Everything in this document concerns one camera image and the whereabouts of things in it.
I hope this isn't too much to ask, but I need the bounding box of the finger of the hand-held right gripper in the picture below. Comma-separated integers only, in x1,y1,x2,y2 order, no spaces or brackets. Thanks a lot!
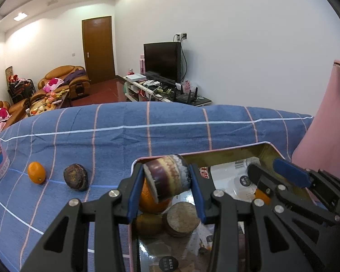
247,164,340,228
273,158,340,214

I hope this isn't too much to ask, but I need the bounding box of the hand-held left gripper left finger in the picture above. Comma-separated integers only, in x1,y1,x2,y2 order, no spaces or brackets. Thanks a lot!
21,163,145,272

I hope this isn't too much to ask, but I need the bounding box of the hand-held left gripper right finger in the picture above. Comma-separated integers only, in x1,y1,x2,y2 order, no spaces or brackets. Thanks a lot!
188,163,325,272

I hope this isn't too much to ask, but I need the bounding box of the large orange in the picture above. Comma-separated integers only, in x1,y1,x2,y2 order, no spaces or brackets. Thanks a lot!
139,180,172,215

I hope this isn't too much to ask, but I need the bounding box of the tiny orange kumquat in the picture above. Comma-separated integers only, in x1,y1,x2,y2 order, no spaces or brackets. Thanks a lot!
255,188,271,206

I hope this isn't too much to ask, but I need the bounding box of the brown longan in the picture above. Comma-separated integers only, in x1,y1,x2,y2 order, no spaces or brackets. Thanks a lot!
135,213,166,236

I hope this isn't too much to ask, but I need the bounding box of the pink tin box with lid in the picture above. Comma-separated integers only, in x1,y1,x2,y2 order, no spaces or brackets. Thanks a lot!
129,59,340,272

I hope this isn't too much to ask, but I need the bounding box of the white packet with black label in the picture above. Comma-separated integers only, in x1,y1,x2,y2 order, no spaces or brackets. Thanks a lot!
210,157,262,203

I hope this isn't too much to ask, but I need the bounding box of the dark wrinkled passion fruit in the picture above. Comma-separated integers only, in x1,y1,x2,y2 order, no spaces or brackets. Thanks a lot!
63,163,89,192

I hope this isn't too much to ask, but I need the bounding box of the blue plaid blanket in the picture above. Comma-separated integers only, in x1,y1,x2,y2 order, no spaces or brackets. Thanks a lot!
0,103,314,272

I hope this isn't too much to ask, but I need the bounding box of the clear plastic packet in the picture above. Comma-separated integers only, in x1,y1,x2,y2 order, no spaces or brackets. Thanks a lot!
138,236,214,272

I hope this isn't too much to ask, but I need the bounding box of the black router with antennas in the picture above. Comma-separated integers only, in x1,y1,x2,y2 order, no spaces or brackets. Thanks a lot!
175,86,205,104

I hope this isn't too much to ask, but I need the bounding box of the small orange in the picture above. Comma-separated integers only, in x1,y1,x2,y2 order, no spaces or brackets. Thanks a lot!
28,162,46,185

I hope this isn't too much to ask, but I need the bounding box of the white television stand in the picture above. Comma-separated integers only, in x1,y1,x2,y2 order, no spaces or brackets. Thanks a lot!
123,74,212,107

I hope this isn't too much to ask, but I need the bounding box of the brown leather sofa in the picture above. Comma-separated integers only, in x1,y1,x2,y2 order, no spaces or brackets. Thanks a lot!
0,100,30,132
37,65,91,100

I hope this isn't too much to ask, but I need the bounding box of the cluttered coffee table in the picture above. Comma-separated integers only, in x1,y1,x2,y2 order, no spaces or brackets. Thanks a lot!
25,89,72,117

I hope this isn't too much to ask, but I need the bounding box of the purple cloth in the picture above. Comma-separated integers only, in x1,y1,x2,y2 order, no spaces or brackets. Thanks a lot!
63,69,87,84

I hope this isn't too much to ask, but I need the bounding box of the black television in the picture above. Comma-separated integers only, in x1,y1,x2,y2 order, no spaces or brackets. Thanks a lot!
143,42,182,83

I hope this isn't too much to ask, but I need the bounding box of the brown wooden door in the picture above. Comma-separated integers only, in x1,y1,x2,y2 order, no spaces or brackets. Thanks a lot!
82,16,116,84

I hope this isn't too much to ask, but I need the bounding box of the black power cable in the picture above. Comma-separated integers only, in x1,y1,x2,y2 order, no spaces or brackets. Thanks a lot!
180,40,188,83

